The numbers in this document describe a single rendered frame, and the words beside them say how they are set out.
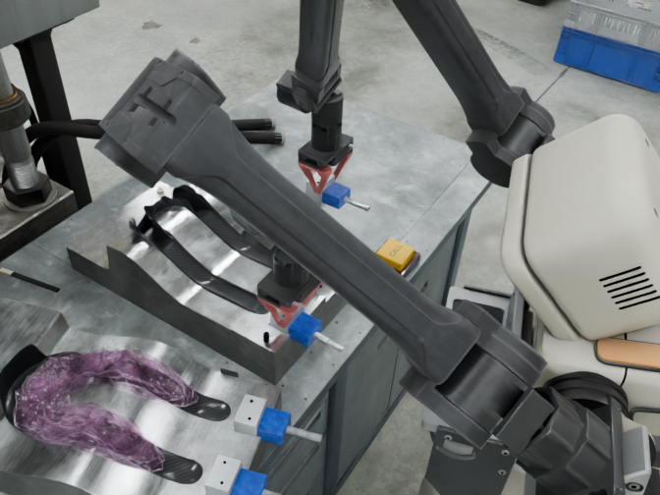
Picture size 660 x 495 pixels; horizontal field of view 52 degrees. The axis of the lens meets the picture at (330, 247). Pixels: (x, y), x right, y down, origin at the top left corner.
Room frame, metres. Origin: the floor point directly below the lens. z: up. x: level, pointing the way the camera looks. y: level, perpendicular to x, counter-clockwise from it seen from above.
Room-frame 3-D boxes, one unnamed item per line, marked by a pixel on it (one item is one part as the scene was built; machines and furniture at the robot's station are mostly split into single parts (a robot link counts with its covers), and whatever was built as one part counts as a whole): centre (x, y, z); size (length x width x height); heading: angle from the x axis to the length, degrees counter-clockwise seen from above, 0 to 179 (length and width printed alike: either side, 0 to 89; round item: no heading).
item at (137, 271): (0.93, 0.23, 0.87); 0.50 x 0.26 x 0.14; 59
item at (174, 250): (0.91, 0.22, 0.92); 0.35 x 0.16 x 0.09; 59
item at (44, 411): (0.58, 0.33, 0.90); 0.26 x 0.18 x 0.08; 76
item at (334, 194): (1.05, -0.02, 0.94); 0.13 x 0.05 x 0.05; 59
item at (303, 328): (0.74, 0.03, 0.89); 0.13 x 0.05 x 0.05; 59
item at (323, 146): (1.07, 0.02, 1.06); 0.10 x 0.07 x 0.07; 149
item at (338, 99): (1.08, 0.02, 1.12); 0.07 x 0.06 x 0.07; 54
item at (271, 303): (0.75, 0.07, 0.95); 0.07 x 0.07 x 0.09; 60
